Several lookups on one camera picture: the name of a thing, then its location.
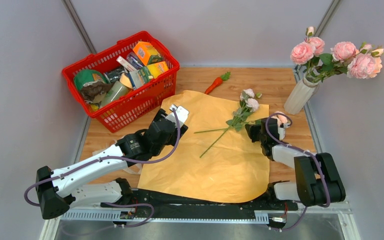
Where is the pale pink rose stem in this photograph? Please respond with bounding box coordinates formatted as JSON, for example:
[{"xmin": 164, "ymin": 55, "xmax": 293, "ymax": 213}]
[{"xmin": 194, "ymin": 88, "xmax": 262, "ymax": 158}]

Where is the cream ribbon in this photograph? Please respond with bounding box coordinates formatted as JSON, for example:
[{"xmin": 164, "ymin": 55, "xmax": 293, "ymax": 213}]
[{"xmin": 92, "ymin": 144, "xmax": 143, "ymax": 175}]

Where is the orange wrapping paper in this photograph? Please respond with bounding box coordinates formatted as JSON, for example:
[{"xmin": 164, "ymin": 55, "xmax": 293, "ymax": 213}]
[{"xmin": 138, "ymin": 90, "xmax": 270, "ymax": 203}]

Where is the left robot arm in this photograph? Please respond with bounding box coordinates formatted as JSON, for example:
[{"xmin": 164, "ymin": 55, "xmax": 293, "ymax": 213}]
[{"xmin": 24, "ymin": 104, "xmax": 190, "ymax": 220}]

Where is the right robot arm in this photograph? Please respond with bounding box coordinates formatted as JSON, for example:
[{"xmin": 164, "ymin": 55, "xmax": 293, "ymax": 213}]
[{"xmin": 245, "ymin": 116, "xmax": 346, "ymax": 210}]

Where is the white ribbed ceramic vase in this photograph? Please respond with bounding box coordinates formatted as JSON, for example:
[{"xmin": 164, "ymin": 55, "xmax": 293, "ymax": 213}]
[{"xmin": 283, "ymin": 77, "xmax": 319, "ymax": 115}]

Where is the red plastic shopping basket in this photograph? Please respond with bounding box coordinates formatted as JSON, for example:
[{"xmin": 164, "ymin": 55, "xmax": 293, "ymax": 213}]
[{"xmin": 61, "ymin": 31, "xmax": 180, "ymax": 133}]

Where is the green scrub sponge box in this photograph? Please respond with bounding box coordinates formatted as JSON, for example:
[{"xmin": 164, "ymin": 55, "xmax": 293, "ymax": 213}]
[{"xmin": 127, "ymin": 66, "xmax": 154, "ymax": 90}]

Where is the yellow sponge pack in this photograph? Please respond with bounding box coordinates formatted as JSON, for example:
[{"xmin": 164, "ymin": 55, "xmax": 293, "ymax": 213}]
[{"xmin": 145, "ymin": 61, "xmax": 169, "ymax": 79}]

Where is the green cylinder bottle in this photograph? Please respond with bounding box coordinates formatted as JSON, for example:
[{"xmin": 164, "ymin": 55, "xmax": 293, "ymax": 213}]
[{"xmin": 99, "ymin": 80, "xmax": 131, "ymax": 109}]

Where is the orange toy carrot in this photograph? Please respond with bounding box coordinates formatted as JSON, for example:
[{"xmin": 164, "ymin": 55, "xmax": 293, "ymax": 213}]
[{"xmin": 204, "ymin": 71, "xmax": 231, "ymax": 95}]

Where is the white red small box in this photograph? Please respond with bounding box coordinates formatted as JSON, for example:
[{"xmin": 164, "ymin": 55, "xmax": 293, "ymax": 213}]
[{"xmin": 116, "ymin": 55, "xmax": 137, "ymax": 72}]

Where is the dark snack packet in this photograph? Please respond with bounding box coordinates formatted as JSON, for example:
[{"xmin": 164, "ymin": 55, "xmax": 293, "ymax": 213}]
[{"xmin": 103, "ymin": 65, "xmax": 126, "ymax": 84}]

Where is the orange green box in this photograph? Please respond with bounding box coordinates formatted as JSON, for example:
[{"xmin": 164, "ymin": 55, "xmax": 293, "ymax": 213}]
[{"xmin": 133, "ymin": 41, "xmax": 163, "ymax": 66}]

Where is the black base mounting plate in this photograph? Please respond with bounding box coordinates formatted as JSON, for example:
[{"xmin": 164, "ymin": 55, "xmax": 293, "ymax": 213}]
[{"xmin": 115, "ymin": 189, "xmax": 298, "ymax": 220}]

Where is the brown crumpled bag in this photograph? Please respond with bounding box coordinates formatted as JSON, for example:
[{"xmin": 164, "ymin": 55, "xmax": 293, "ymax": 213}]
[{"xmin": 79, "ymin": 81, "xmax": 113, "ymax": 104}]

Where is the green round package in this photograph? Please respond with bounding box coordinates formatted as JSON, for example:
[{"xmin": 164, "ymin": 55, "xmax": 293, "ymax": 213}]
[{"xmin": 73, "ymin": 69, "xmax": 110, "ymax": 91}]

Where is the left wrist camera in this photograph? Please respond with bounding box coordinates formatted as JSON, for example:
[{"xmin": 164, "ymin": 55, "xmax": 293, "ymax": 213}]
[{"xmin": 165, "ymin": 104, "xmax": 189, "ymax": 128}]

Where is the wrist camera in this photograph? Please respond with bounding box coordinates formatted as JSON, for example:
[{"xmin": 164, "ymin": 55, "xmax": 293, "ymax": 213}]
[
  {"xmin": 277, "ymin": 124, "xmax": 288, "ymax": 141},
  {"xmin": 165, "ymin": 104, "xmax": 189, "ymax": 128}
]

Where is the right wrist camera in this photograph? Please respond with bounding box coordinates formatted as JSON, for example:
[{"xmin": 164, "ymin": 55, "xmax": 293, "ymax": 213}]
[{"xmin": 277, "ymin": 124, "xmax": 288, "ymax": 141}]

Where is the aluminium rail frame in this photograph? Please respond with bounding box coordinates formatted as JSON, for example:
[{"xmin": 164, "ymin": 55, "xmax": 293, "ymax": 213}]
[{"xmin": 39, "ymin": 187, "xmax": 352, "ymax": 240}]

